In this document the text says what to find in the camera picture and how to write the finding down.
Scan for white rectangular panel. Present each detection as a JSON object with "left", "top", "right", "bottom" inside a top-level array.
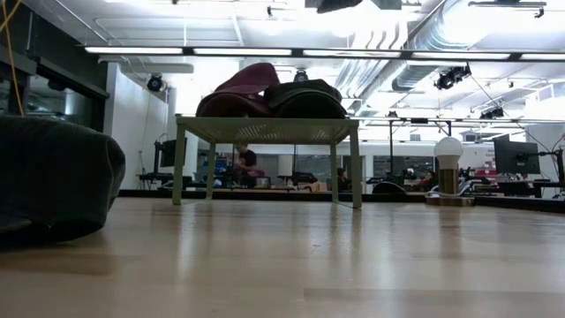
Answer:
[{"left": 277, "top": 154, "right": 295, "bottom": 178}]

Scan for green perforated metal shelf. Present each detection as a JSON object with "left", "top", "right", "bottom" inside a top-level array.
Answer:
[{"left": 171, "top": 115, "right": 364, "bottom": 210}]

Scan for person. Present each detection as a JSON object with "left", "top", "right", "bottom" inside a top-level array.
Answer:
[
  {"left": 335, "top": 167, "right": 351, "bottom": 193},
  {"left": 232, "top": 143, "right": 267, "bottom": 190}
]

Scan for black rounded object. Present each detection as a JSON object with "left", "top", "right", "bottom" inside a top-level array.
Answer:
[{"left": 372, "top": 180, "right": 408, "bottom": 196}]

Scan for long ceiling light bar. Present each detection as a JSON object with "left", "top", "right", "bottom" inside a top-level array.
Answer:
[{"left": 83, "top": 45, "right": 565, "bottom": 62}]

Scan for black monitor on stand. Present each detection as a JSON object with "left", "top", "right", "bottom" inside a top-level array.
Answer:
[{"left": 154, "top": 137, "right": 189, "bottom": 169}]

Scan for black standing desk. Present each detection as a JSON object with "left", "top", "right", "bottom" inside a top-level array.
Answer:
[{"left": 136, "top": 170, "right": 195, "bottom": 190}]

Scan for white bulb table lamp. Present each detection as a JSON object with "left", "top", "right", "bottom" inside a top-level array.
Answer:
[{"left": 425, "top": 136, "right": 477, "bottom": 208}]

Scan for black track spotlight cluster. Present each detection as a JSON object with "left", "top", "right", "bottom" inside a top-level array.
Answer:
[
  {"left": 478, "top": 105, "right": 506, "bottom": 120},
  {"left": 433, "top": 63, "right": 472, "bottom": 91}
]

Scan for black background monitor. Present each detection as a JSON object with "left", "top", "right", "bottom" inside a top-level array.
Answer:
[{"left": 493, "top": 139, "right": 542, "bottom": 176}]

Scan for black metal frame stand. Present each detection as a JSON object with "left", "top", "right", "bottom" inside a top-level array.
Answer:
[{"left": 388, "top": 117, "right": 454, "bottom": 180}]

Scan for silver ventilation duct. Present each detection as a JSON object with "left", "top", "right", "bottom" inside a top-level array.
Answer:
[{"left": 335, "top": 0, "right": 476, "bottom": 101}]

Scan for white lamp cable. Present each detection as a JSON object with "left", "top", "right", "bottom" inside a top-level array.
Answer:
[{"left": 425, "top": 181, "right": 472, "bottom": 200}]

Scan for yellow hanging cable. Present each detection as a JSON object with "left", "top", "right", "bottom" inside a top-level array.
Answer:
[{"left": 0, "top": 0, "right": 24, "bottom": 117}]

